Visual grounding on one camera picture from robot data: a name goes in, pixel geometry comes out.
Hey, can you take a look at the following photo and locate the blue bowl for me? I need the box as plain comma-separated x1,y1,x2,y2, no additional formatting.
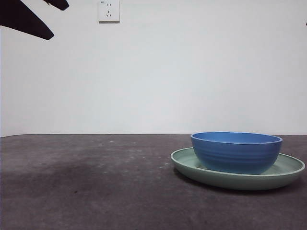
190,131,284,175

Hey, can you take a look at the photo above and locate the green plate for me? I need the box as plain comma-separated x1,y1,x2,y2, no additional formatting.
170,147,306,191

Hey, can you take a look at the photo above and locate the white wall socket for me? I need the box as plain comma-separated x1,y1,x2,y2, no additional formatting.
98,0,121,24

